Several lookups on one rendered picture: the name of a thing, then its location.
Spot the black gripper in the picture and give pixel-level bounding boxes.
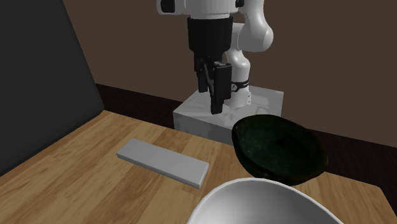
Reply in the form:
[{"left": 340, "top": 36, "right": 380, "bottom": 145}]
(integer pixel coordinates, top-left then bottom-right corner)
[{"left": 186, "top": 15, "right": 234, "bottom": 115}]

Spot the grey robot stand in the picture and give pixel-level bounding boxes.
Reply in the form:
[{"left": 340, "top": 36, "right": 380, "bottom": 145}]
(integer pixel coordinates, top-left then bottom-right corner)
[{"left": 172, "top": 85, "right": 284, "bottom": 146}]

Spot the grey flat rectangular block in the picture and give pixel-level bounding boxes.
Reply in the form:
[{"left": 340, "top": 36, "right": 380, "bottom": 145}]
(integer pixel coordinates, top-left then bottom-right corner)
[{"left": 116, "top": 138, "right": 210, "bottom": 190}]

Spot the white bowl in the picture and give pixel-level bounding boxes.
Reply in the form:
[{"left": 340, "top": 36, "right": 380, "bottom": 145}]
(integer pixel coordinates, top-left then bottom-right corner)
[{"left": 185, "top": 177, "right": 345, "bottom": 224}]

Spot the dark green bowl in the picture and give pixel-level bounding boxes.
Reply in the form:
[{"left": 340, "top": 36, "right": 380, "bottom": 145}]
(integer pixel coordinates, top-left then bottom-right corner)
[{"left": 231, "top": 114, "right": 330, "bottom": 187}]

